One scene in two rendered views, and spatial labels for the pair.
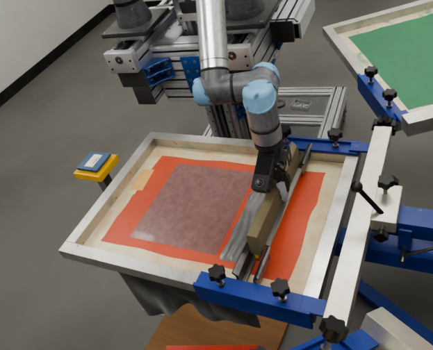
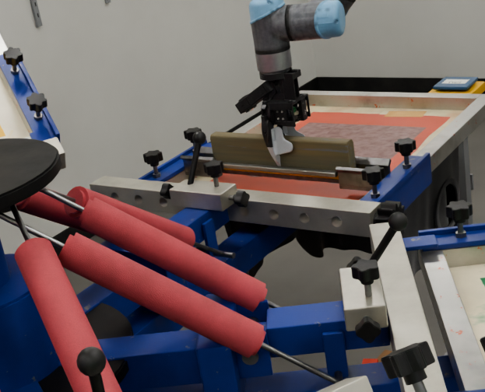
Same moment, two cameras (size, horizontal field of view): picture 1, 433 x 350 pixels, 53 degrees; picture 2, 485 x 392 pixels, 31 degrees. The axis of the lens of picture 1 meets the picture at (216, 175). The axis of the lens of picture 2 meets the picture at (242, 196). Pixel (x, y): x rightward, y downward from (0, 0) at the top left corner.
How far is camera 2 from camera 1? 2.12 m
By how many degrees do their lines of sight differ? 77
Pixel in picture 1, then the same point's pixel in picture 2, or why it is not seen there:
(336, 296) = (125, 180)
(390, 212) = (186, 187)
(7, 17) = not seen: outside the picture
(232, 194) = not seen: hidden behind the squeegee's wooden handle
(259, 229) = (219, 135)
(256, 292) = (174, 166)
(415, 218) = (182, 216)
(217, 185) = (365, 152)
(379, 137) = (348, 204)
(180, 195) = (360, 135)
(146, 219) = (331, 125)
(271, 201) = (255, 137)
